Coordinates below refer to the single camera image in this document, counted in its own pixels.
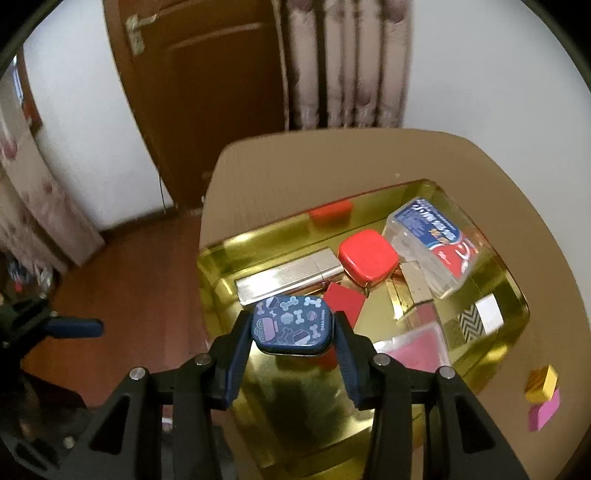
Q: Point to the yellow cube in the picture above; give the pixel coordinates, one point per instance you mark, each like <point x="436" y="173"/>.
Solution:
<point x="541" y="382"/>

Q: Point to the pink floral cloth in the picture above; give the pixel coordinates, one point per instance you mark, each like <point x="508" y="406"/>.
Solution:
<point x="41" y="198"/>

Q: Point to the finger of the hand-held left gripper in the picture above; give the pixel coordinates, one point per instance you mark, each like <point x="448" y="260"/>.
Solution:
<point x="76" y="327"/>

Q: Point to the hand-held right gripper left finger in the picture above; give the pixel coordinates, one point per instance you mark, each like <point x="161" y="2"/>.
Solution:
<point x="238" y="364"/>

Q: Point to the silver cube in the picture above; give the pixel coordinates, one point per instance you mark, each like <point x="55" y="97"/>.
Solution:
<point x="489" y="316"/>

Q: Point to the beige floral curtain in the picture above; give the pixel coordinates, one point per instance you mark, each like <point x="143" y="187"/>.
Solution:
<point x="346" y="64"/>

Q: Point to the gold bar box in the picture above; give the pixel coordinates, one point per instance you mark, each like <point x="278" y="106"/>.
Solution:
<point x="286" y="277"/>

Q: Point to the red square tin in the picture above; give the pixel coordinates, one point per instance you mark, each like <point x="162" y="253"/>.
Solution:
<point x="367" y="256"/>

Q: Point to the red card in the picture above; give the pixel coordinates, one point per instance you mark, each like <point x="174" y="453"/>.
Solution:
<point x="344" y="302"/>

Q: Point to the clear plastic box pink contents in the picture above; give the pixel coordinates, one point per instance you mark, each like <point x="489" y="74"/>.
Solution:
<point x="415" y="350"/>

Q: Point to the red tin box gold inside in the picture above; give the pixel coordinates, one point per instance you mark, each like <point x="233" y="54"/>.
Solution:
<point x="286" y="406"/>

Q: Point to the brown wooden door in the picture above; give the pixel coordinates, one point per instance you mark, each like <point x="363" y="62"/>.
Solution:
<point x="207" y="115"/>

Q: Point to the blue patterned tin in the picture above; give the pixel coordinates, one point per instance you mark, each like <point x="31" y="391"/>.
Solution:
<point x="293" y="323"/>

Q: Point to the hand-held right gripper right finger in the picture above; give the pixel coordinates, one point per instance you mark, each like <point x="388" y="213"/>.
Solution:
<point x="346" y="369"/>

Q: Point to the clear plastic box blue-red label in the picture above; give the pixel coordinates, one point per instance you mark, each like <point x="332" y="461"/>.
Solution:
<point x="434" y="235"/>

